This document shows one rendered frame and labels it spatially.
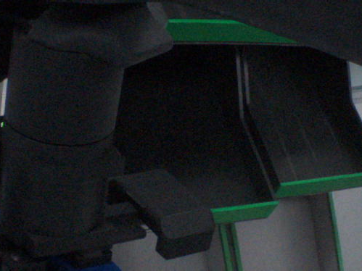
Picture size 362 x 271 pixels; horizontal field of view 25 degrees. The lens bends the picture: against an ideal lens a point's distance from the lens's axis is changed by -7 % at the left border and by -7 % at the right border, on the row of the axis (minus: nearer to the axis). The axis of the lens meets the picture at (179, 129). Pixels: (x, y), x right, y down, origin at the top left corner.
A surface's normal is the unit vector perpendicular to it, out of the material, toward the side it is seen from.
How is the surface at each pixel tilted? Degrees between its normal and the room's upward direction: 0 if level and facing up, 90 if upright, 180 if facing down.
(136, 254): 45
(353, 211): 90
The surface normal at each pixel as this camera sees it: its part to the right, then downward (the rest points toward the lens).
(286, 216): 0.41, -0.29
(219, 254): -0.90, 0.05
